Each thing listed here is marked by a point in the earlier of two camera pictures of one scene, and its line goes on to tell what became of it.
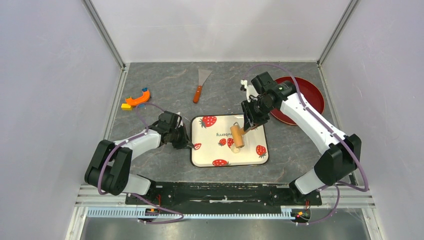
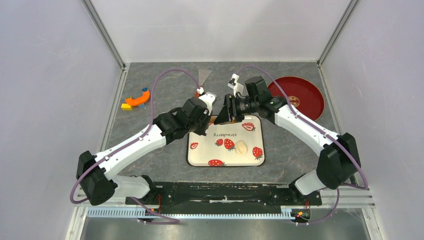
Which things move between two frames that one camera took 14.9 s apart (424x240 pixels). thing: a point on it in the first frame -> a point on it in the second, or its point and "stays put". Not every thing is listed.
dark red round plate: (312, 93) stays put
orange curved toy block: (143, 99) stays put
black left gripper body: (177, 138) -> (199, 127)
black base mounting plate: (165, 195) stays put
